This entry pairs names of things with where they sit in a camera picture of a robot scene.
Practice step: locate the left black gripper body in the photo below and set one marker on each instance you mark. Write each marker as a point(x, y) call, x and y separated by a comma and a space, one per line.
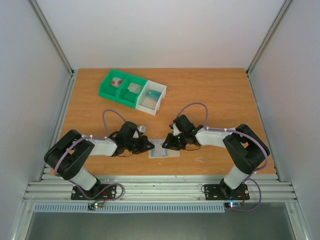
point(130, 144)

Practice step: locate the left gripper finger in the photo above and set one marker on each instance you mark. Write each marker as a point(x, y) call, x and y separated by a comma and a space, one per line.
point(145, 143)
point(141, 149)

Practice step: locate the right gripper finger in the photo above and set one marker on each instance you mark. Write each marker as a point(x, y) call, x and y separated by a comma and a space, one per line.
point(173, 145)
point(172, 139)

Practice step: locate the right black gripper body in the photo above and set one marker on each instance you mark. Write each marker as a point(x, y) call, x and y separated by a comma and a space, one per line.
point(175, 141)

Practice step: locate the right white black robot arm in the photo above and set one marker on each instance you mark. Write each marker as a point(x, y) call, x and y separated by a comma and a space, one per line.
point(245, 148)

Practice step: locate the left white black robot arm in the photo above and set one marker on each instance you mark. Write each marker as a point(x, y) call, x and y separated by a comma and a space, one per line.
point(68, 156)

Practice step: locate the teal card in bin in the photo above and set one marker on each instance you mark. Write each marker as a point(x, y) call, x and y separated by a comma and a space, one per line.
point(154, 94)

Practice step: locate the grey card in bin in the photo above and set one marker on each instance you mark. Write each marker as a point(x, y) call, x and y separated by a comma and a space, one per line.
point(134, 88)

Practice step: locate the card with red circles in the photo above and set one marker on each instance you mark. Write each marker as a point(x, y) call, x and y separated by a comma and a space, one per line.
point(116, 82)

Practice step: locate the green bin middle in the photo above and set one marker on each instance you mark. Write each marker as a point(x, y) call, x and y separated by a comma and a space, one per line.
point(127, 98)

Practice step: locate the green bin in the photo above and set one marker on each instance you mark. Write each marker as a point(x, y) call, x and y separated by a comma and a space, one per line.
point(107, 90)
point(127, 98)

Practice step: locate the white bin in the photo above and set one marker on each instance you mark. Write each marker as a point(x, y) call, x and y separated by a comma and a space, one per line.
point(147, 105)

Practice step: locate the green bin far left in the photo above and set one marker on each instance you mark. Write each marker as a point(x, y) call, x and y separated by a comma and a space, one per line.
point(107, 90)

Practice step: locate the left controller board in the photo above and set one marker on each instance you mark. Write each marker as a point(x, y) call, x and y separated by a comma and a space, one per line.
point(96, 205)

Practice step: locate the controller board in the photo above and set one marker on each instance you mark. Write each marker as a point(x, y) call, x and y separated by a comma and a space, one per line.
point(233, 204)
point(96, 205)

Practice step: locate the right controller board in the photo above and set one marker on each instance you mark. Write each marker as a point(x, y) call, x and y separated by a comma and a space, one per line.
point(233, 204)

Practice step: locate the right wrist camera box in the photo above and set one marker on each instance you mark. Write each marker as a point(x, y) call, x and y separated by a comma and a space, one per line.
point(174, 128)

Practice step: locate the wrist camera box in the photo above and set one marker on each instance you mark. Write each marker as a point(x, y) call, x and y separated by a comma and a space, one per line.
point(142, 129)
point(174, 128)

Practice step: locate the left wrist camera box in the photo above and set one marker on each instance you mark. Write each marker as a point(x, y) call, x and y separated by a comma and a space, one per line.
point(142, 129)

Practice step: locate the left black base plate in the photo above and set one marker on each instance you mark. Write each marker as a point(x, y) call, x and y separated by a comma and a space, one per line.
point(105, 191)

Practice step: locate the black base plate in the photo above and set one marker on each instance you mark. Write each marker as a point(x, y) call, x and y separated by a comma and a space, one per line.
point(213, 192)
point(105, 191)

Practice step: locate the grey slotted cable duct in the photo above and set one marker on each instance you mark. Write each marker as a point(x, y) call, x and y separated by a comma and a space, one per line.
point(129, 208)

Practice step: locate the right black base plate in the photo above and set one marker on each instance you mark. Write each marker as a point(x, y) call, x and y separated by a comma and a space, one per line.
point(213, 192)

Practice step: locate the aluminium front rail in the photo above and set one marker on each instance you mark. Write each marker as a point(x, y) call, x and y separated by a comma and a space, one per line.
point(167, 180)

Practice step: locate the left aluminium frame post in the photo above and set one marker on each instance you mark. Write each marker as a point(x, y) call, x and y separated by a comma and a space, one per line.
point(44, 22)

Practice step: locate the aluminium frame post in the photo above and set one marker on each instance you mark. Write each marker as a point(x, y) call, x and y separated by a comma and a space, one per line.
point(269, 34)
point(44, 22)

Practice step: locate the right aluminium frame post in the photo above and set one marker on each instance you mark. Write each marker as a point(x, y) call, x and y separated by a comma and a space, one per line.
point(269, 34)

